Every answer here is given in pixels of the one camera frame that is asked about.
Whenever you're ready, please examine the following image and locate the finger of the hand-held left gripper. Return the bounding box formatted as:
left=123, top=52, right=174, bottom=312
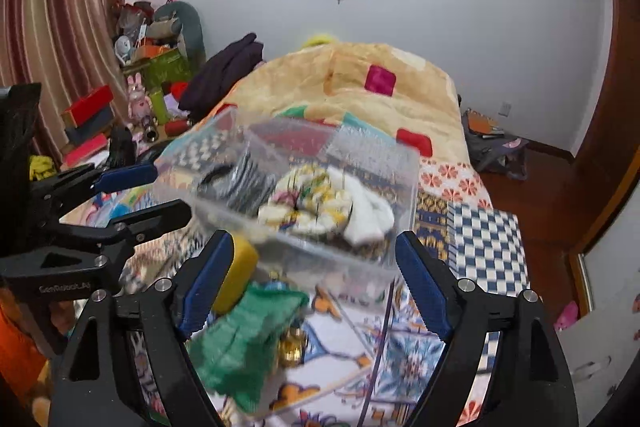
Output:
left=55, top=199, right=193, bottom=258
left=31, top=163, right=159, bottom=212

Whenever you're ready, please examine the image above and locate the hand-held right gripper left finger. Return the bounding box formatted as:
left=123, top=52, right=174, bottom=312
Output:
left=47, top=229, right=236, bottom=427

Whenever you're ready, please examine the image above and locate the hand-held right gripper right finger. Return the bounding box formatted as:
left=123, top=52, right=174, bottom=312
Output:
left=395, top=229, right=581, bottom=427

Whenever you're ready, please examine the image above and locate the yellow sponge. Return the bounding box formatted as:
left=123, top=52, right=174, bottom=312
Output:
left=210, top=234, right=261, bottom=315

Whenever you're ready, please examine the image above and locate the green knitted cloth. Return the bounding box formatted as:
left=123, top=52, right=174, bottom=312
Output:
left=189, top=282, right=310, bottom=414

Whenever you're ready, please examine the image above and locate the clear plastic storage box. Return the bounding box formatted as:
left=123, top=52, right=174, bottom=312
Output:
left=152, top=107, right=420, bottom=295

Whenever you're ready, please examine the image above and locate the pink flat box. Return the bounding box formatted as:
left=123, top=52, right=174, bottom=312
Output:
left=61, top=133, right=111, bottom=168

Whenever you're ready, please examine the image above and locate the colourful printed bed sheet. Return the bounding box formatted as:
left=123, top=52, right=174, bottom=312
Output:
left=65, top=157, right=531, bottom=427

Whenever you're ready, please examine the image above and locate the pink bunny toy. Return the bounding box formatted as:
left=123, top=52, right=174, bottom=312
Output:
left=125, top=74, right=151, bottom=128

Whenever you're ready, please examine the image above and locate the green cup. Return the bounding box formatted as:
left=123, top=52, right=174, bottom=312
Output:
left=150, top=88, right=171, bottom=125

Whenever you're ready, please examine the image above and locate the red flat box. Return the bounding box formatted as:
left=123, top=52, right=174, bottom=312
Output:
left=61, top=85, right=115, bottom=128

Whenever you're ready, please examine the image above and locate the white sock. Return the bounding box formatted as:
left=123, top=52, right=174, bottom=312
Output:
left=327, top=167, right=396, bottom=245

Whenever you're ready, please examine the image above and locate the black striped cloth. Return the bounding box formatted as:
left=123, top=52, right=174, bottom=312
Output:
left=197, top=152, right=278, bottom=212

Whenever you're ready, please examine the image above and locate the gold shiny ornament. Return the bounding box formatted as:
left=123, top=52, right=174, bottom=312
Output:
left=277, top=327, right=307, bottom=368

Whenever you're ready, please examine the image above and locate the green cardboard box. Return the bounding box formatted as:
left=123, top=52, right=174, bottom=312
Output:
left=124, top=48, right=193, bottom=92

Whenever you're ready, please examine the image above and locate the orange cloth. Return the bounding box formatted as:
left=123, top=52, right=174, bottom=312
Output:
left=0, top=292, right=48, bottom=395

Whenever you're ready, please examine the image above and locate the yellow patterned white cloth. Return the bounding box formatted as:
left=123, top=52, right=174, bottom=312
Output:
left=257, top=164, right=353, bottom=233

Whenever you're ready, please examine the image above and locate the dark purple garment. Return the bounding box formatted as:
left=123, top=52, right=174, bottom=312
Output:
left=178, top=33, right=265, bottom=112

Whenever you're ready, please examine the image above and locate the grey bag on floor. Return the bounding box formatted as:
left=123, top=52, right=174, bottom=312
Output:
left=461, top=108, right=530, bottom=182

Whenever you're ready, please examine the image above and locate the grey plush pillow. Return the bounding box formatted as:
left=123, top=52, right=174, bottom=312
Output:
left=154, top=1, right=207, bottom=62

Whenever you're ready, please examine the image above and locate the striped red curtain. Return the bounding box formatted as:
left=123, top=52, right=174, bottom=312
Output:
left=0, top=0, right=148, bottom=158

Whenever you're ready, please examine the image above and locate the beige patchwork blanket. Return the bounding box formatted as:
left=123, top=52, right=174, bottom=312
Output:
left=202, top=42, right=473, bottom=168

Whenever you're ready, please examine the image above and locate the wooden door frame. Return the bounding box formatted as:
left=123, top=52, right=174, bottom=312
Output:
left=550, top=0, right=640, bottom=258

